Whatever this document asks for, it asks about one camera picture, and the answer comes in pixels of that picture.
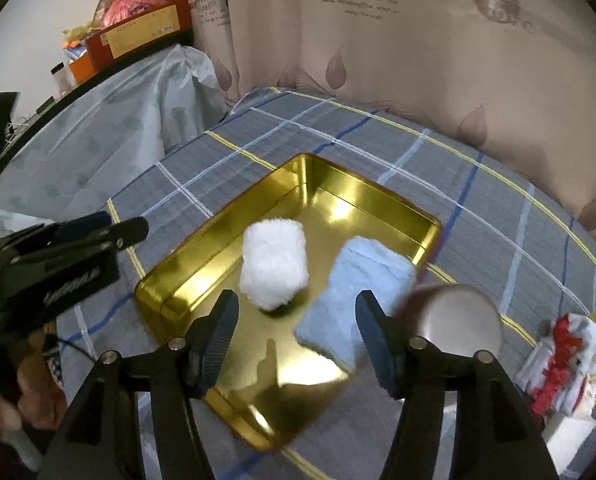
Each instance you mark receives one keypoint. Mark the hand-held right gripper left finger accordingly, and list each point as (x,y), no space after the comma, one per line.
(218,345)

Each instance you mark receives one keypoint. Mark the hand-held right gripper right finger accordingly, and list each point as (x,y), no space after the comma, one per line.
(377,345)

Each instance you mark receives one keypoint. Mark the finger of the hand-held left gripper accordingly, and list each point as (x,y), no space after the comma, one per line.
(128,232)
(73,227)

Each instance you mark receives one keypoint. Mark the light blue towel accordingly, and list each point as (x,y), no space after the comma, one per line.
(338,300)

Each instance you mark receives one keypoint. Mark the gold and red tin box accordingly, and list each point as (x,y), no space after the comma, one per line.
(268,400)

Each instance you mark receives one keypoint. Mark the white fluffy towel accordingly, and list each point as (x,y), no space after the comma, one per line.
(273,260)

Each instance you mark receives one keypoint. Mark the white and red packet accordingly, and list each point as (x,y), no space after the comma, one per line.
(567,360)

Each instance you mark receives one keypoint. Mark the person's left hand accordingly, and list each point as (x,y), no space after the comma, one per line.
(33,400)

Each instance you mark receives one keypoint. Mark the steel bowl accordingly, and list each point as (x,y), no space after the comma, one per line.
(457,315)

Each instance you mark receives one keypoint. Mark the clear plastic furniture cover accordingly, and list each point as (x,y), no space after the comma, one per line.
(103,125)

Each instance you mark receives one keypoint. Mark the clear jar with dark lid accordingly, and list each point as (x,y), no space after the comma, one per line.
(60,79)

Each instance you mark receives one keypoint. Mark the small orange box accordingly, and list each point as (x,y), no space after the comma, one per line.
(84,70)

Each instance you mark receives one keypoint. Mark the grey plaid bed sheet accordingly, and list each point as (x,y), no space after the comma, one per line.
(477,210)

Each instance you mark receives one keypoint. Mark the large orange box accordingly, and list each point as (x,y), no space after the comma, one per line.
(138,30)

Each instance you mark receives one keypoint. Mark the white cardboard box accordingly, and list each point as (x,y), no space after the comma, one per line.
(572,435)

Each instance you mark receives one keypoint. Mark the red plastic bag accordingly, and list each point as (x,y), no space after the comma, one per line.
(123,10)

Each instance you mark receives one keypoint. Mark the beige leaf print curtain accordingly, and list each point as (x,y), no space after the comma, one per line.
(377,60)

